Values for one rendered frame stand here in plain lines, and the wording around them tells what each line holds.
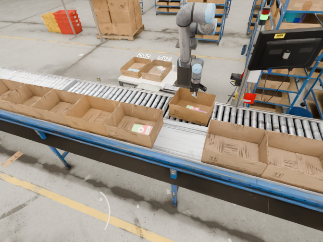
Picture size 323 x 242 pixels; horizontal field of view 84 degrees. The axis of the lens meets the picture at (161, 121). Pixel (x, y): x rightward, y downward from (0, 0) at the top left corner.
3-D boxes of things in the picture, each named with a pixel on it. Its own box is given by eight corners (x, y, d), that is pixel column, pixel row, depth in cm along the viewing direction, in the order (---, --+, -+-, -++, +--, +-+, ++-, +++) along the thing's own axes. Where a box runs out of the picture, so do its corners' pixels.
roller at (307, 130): (304, 117, 172) (300, 120, 175) (317, 163, 138) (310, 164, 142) (309, 120, 172) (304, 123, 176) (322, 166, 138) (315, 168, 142)
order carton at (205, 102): (214, 107, 190) (216, 95, 178) (206, 126, 172) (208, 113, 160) (179, 99, 204) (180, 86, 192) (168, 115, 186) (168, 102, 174)
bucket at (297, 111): (277, 119, 275) (285, 104, 255) (300, 123, 266) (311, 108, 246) (279, 134, 255) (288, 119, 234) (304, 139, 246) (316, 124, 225)
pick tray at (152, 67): (172, 68, 254) (172, 62, 247) (160, 82, 230) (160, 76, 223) (155, 65, 264) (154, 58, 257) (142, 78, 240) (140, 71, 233)
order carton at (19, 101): (61, 101, 193) (53, 88, 181) (40, 119, 174) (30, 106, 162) (33, 95, 204) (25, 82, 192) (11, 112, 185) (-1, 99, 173)
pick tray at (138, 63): (151, 65, 264) (151, 59, 257) (139, 78, 240) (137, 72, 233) (135, 62, 273) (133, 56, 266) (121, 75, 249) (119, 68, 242)
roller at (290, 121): (285, 118, 180) (290, 120, 179) (292, 162, 146) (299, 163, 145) (287, 115, 176) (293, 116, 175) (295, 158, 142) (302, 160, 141)
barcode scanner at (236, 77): (228, 80, 182) (232, 71, 174) (240, 83, 180) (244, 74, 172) (227, 83, 178) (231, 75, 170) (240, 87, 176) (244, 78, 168)
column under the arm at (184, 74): (179, 75, 240) (179, 51, 217) (198, 78, 232) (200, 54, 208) (172, 86, 224) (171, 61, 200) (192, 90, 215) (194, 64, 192)
